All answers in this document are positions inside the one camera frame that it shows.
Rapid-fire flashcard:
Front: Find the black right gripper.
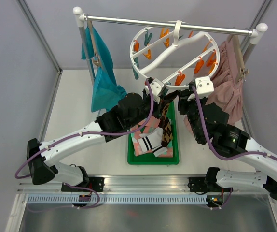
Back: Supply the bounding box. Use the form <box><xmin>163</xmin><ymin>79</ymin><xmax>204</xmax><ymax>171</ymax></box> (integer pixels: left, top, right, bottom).
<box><xmin>177</xmin><ymin>88</ymin><xmax>208</xmax><ymax>142</ymax></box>

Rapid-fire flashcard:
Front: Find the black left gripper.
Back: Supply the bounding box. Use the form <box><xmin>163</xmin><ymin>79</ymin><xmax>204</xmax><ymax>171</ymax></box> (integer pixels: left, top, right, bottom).
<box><xmin>127</xmin><ymin>88</ymin><xmax>170</xmax><ymax>129</ymax></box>

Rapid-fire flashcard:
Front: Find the brown argyle sock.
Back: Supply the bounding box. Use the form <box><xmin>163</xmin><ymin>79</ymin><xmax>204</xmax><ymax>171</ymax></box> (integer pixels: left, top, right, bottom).
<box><xmin>159</xmin><ymin>117</ymin><xmax>173</xmax><ymax>147</ymax></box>
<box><xmin>152</xmin><ymin>90</ymin><xmax>179</xmax><ymax>128</ymax></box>

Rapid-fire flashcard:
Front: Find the white round clip hanger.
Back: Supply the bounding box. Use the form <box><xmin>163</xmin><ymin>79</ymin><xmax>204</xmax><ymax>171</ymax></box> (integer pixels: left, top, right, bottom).
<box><xmin>129</xmin><ymin>21</ymin><xmax>221</xmax><ymax>90</ymax></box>

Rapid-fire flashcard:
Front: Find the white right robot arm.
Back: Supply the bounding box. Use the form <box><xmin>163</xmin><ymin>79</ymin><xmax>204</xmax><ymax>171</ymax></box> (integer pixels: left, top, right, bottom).
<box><xmin>178</xmin><ymin>90</ymin><xmax>277</xmax><ymax>201</ymax></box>

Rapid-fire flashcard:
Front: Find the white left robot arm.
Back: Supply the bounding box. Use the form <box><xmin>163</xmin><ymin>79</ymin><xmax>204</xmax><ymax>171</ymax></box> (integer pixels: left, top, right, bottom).
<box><xmin>27</xmin><ymin>93</ymin><xmax>160</xmax><ymax>192</ymax></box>

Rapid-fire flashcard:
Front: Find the teal cloth on hanger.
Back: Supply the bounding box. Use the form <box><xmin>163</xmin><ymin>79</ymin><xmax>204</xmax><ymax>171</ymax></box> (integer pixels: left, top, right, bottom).
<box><xmin>91</xmin><ymin>28</ymin><xmax>127</xmax><ymax>112</ymax></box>

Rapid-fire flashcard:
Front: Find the wooden right clip hanger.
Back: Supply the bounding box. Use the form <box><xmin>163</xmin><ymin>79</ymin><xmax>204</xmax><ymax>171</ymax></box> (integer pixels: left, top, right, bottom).
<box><xmin>226</xmin><ymin>34</ymin><xmax>249</xmax><ymax>84</ymax></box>

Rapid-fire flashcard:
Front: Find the wooden clip hanger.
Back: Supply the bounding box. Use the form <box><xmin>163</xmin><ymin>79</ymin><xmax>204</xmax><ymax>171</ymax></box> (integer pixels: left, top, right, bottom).
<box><xmin>87</xmin><ymin>21</ymin><xmax>102</xmax><ymax>67</ymax></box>
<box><xmin>226</xmin><ymin>34</ymin><xmax>249</xmax><ymax>84</ymax></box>

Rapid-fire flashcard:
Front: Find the wooden left clip hanger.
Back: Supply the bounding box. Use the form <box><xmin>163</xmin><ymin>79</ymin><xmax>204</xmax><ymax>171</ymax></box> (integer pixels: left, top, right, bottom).
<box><xmin>87</xmin><ymin>21</ymin><xmax>102</xmax><ymax>67</ymax></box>

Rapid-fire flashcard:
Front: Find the pink patterned sock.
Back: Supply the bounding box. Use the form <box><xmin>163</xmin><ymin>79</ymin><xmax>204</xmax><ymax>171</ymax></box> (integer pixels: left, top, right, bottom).
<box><xmin>130</xmin><ymin>116</ymin><xmax>173</xmax><ymax>158</ymax></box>

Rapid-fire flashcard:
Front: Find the white striped sock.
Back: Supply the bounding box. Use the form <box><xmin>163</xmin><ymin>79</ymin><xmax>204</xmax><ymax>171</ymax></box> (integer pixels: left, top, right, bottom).
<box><xmin>138</xmin><ymin>128</ymin><xmax>168</xmax><ymax>157</ymax></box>

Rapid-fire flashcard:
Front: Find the pink pleated skirt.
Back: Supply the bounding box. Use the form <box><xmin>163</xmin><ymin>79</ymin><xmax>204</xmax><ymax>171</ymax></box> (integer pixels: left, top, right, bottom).
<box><xmin>183</xmin><ymin>40</ymin><xmax>247</xmax><ymax>133</ymax></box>

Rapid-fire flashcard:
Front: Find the green plastic tray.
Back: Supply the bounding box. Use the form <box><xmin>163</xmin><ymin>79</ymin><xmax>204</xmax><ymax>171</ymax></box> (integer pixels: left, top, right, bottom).
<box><xmin>127</xmin><ymin>102</ymin><xmax>180</xmax><ymax>165</ymax></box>

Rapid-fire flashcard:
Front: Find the metal clothes rack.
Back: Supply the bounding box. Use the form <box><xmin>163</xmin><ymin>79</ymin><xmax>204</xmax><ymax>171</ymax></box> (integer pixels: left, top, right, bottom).
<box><xmin>73</xmin><ymin>7</ymin><xmax>268</xmax><ymax>86</ymax></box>

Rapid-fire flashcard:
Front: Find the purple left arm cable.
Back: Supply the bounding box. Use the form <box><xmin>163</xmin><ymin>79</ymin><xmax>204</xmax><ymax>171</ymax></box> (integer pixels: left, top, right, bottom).
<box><xmin>14</xmin><ymin>78</ymin><xmax>153</xmax><ymax>179</ymax></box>

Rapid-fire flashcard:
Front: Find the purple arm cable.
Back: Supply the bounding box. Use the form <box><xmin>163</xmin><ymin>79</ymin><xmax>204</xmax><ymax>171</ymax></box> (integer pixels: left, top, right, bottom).
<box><xmin>14</xmin><ymin>78</ymin><xmax>153</xmax><ymax>179</ymax></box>
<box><xmin>191</xmin><ymin>86</ymin><xmax>277</xmax><ymax>171</ymax></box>

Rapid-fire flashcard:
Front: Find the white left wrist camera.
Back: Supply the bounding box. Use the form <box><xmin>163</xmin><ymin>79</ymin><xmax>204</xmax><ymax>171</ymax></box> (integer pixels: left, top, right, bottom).
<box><xmin>145</xmin><ymin>77</ymin><xmax>167</xmax><ymax>104</ymax></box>

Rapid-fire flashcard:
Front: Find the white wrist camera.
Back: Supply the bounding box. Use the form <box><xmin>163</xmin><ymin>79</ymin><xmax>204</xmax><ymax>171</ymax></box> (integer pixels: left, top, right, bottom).
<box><xmin>145</xmin><ymin>77</ymin><xmax>167</xmax><ymax>104</ymax></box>
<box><xmin>187</xmin><ymin>76</ymin><xmax>214</xmax><ymax>102</ymax></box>

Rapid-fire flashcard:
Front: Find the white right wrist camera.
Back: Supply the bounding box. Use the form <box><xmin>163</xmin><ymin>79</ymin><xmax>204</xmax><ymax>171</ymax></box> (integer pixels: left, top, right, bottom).
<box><xmin>187</xmin><ymin>76</ymin><xmax>214</xmax><ymax>102</ymax></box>

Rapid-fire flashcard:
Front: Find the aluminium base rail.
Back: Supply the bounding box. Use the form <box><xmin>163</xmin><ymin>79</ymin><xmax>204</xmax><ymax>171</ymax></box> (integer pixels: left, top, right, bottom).
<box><xmin>17</xmin><ymin>175</ymin><xmax>274</xmax><ymax>194</ymax></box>

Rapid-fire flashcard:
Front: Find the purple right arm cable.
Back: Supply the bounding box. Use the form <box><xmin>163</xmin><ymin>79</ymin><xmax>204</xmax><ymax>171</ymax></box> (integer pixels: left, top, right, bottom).
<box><xmin>191</xmin><ymin>86</ymin><xmax>277</xmax><ymax>171</ymax></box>

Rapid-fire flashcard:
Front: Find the white slotted cable duct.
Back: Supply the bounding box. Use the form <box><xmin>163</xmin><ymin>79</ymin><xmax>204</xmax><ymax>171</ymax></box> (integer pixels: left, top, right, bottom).
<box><xmin>27</xmin><ymin>194</ymin><xmax>208</xmax><ymax>205</ymax></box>

